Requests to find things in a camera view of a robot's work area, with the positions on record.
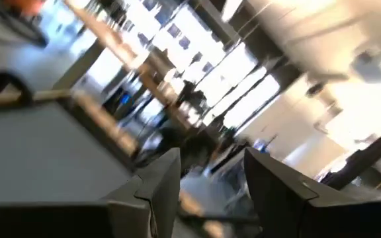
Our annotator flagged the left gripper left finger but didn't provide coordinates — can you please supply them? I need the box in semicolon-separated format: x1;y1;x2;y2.
0;147;182;238

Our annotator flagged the black clamp hook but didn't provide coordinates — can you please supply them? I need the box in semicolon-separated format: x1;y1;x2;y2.
0;70;34;107

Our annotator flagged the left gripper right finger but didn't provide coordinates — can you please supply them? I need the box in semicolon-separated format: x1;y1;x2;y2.
244;147;381;238

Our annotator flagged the grey table mat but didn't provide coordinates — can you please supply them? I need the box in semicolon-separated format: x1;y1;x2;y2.
0;102;135;203

